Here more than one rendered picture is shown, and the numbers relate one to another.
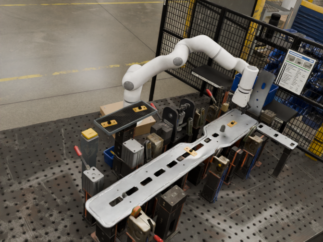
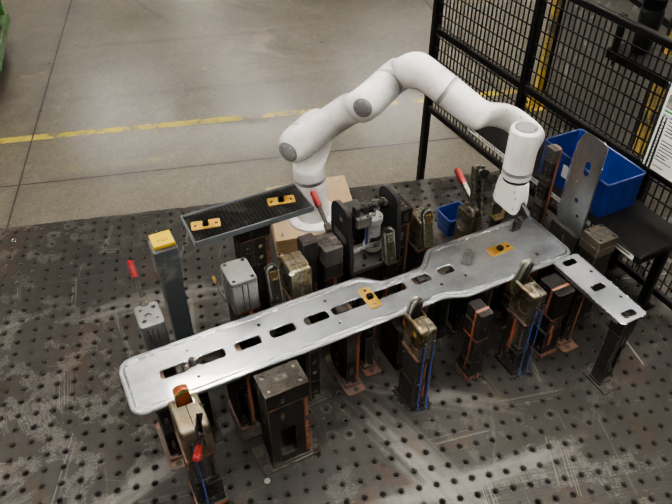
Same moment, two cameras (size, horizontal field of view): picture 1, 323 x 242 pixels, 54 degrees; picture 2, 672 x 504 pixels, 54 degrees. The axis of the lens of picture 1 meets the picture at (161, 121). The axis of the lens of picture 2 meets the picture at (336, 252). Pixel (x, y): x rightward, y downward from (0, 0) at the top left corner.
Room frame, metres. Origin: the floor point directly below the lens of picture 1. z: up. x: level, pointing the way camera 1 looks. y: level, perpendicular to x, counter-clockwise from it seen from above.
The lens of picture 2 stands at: (0.20, -0.70, 2.35)
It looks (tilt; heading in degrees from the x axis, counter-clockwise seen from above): 41 degrees down; 26
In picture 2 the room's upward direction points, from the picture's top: straight up
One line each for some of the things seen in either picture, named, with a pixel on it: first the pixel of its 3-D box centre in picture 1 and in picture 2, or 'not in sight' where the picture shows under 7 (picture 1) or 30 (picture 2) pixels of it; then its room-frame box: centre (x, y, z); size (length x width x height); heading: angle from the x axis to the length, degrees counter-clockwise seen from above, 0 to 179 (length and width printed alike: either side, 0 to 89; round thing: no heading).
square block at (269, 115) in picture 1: (261, 132); (586, 275); (1.95, -0.76, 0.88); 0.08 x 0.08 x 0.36; 53
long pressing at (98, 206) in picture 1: (189, 154); (364, 302); (1.42, -0.20, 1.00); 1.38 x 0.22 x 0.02; 143
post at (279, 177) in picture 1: (282, 161); (612, 348); (1.71, -0.88, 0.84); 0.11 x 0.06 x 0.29; 53
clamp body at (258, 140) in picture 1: (247, 157); (519, 327); (1.64, -0.62, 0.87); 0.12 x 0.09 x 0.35; 53
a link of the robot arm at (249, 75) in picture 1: (248, 76); (522, 147); (1.82, -0.49, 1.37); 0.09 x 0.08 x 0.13; 176
